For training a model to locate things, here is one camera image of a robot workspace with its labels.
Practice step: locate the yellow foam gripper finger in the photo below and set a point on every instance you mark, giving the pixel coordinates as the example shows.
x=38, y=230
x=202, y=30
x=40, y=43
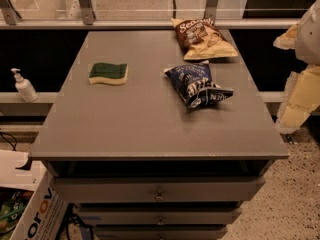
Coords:
x=287, y=40
x=301, y=97

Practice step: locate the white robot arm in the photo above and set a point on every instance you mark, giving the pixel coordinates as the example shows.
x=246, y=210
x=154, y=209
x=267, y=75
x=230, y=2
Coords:
x=307, y=42

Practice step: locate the drawer knob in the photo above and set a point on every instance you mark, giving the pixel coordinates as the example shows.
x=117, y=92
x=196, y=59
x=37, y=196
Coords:
x=160, y=222
x=159, y=196

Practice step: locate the blue chip bag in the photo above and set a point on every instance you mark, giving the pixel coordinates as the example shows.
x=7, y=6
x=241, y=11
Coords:
x=194, y=84

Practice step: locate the middle drawer knob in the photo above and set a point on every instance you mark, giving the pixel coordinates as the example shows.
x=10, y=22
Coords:
x=160, y=222

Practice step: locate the brown chip bag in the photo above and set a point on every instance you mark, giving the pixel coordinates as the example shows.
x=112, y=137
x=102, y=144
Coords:
x=201, y=40

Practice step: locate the top drawer knob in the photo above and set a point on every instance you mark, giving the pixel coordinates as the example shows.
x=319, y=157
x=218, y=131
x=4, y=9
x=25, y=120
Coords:
x=159, y=196

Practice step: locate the white pump bottle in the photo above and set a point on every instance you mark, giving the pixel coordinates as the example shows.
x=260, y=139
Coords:
x=24, y=87

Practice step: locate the white cardboard box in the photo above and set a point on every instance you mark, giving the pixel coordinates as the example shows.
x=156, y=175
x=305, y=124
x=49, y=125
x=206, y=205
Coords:
x=30, y=208

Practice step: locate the grey drawer cabinet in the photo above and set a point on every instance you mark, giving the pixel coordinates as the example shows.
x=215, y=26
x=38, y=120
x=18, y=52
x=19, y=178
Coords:
x=111, y=148

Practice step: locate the green yellow sponge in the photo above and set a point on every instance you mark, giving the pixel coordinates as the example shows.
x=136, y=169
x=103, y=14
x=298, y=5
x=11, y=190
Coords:
x=110, y=74

